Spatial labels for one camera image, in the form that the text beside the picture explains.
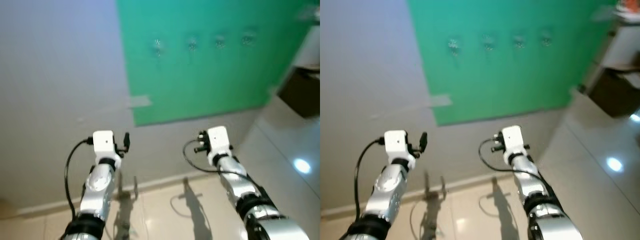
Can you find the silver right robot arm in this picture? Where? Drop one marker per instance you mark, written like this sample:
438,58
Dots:
235,177
525,177

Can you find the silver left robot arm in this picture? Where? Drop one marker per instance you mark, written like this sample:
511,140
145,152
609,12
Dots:
97,185
390,185

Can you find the long clear tape strip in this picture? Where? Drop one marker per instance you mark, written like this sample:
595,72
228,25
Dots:
140,101
441,100

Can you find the dark brown box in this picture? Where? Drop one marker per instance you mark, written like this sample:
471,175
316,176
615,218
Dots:
615,95
302,92

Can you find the white drawer cabinet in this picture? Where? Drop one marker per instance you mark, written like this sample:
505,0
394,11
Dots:
625,50
310,50

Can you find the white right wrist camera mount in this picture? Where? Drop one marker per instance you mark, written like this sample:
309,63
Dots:
511,136
218,137

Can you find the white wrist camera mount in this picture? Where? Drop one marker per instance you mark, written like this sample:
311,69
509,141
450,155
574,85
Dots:
218,137
103,141
511,136
395,141

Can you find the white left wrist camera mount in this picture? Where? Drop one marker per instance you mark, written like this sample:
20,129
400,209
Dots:
103,141
395,141

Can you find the green wall board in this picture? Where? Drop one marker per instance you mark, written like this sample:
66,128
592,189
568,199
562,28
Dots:
500,80
210,80

